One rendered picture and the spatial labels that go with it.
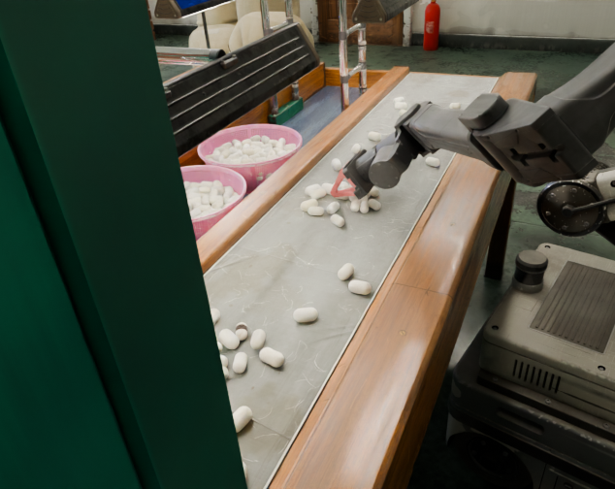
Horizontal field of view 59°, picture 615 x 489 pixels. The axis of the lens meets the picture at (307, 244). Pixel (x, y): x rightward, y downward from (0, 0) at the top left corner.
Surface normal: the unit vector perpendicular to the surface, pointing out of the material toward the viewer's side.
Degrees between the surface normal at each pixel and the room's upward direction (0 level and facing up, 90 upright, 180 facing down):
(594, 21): 88
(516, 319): 0
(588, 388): 90
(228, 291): 0
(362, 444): 0
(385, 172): 95
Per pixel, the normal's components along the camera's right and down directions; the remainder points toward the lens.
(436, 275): -0.07, -0.84
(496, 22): -0.45, 0.47
